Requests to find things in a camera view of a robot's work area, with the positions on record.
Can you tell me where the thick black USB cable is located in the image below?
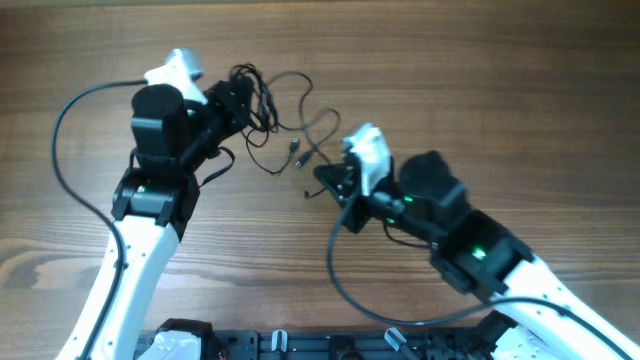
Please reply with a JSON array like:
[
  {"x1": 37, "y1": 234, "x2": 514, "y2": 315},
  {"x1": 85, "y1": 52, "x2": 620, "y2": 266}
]
[{"x1": 229, "y1": 63, "x2": 281, "y2": 134}]

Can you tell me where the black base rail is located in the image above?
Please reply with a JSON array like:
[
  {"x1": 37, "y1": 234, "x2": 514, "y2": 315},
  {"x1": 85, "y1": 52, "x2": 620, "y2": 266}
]
[{"x1": 215, "y1": 328, "x2": 472, "y2": 360}]

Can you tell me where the thin black USB cable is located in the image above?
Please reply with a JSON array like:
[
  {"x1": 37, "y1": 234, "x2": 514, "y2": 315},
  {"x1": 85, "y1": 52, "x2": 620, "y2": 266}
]
[{"x1": 242, "y1": 70, "x2": 342, "y2": 176}]

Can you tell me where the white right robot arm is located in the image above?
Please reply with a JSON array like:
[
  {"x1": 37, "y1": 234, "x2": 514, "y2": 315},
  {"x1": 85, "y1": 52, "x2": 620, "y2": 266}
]
[{"x1": 314, "y1": 151, "x2": 639, "y2": 359}]

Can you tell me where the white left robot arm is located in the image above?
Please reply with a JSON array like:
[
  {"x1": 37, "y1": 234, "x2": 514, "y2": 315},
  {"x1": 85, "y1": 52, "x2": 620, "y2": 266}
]
[{"x1": 59, "y1": 75, "x2": 254, "y2": 359}]

